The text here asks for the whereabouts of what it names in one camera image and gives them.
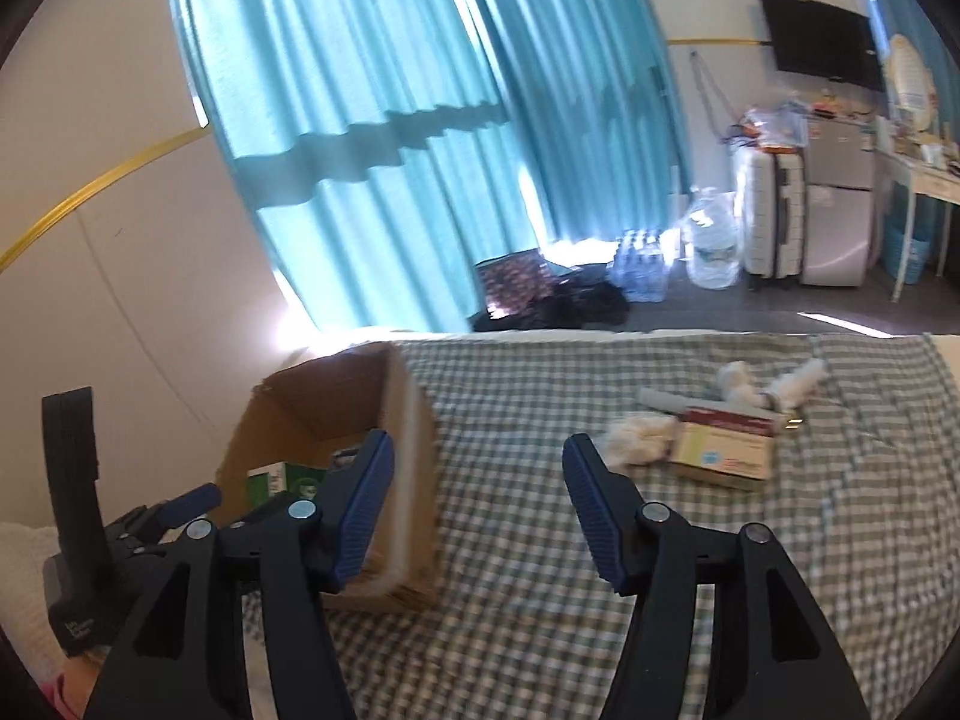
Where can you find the silver mini fridge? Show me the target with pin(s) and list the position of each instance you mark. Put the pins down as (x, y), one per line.
(836, 202)

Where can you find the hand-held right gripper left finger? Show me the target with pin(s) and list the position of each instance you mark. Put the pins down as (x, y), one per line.
(360, 517)

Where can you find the maroon and white medicine box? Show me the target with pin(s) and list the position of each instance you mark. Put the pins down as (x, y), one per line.
(720, 456)

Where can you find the pack of water bottles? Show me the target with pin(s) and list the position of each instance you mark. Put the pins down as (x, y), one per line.
(641, 270)

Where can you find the white suitcase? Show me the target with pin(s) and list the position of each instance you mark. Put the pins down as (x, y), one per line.
(765, 217)

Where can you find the white oval mirror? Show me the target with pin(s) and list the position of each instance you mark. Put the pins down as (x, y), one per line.
(911, 79)

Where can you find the crumpled white tissue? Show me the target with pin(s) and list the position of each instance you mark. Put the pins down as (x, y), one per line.
(739, 381)

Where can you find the grey checked blanket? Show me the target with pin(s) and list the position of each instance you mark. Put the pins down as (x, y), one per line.
(487, 615)

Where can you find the white fabric scrunchie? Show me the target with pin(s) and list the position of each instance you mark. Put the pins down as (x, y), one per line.
(637, 442)

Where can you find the green medicine box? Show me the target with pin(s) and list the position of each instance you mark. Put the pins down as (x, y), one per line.
(285, 480)

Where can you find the blue plastic basket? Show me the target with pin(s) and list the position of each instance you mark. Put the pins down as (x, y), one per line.
(904, 255)

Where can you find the white knit cloth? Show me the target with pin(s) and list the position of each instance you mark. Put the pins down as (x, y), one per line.
(22, 577)

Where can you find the dark patterned bag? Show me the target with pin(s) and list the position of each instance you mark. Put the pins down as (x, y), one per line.
(517, 281)

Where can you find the brown cardboard box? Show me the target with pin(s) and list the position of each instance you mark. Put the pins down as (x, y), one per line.
(416, 480)

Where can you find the white dressing table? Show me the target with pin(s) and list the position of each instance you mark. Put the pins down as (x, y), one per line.
(930, 176)

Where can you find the pink cloth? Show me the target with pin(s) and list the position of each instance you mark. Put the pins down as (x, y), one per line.
(67, 697)

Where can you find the black wall television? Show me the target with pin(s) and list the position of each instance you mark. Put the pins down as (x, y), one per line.
(817, 41)

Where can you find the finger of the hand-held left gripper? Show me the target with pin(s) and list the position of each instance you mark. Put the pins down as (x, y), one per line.
(191, 499)

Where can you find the grey tube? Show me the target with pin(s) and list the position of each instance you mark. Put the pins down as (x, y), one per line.
(660, 399)

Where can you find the large clear water jug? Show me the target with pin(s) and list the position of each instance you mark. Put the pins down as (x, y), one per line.
(712, 247)

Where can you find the clear plastic bag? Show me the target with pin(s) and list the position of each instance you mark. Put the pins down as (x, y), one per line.
(776, 124)

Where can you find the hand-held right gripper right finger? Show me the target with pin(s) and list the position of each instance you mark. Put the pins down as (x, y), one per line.
(596, 517)

